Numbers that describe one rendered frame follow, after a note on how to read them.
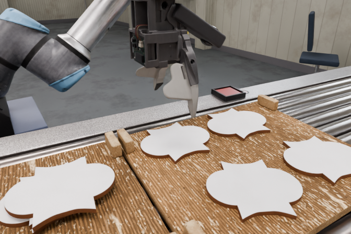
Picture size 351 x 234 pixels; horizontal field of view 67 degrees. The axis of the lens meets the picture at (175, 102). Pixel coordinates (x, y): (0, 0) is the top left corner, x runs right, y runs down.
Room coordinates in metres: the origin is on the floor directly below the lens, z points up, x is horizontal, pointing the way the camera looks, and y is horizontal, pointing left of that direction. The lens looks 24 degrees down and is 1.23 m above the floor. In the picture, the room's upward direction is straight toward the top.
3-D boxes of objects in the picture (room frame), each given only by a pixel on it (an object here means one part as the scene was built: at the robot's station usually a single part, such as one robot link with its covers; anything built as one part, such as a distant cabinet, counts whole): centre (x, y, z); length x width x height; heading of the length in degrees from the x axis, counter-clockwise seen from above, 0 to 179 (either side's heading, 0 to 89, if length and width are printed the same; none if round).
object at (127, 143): (0.45, 0.10, 0.95); 0.06 x 0.02 x 0.03; 29
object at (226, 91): (0.77, -0.16, 0.92); 0.06 x 0.06 x 0.01; 27
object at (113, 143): (0.44, 0.12, 0.95); 0.06 x 0.02 x 0.03; 28
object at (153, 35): (0.45, 0.02, 1.16); 0.09 x 0.08 x 0.12; 119
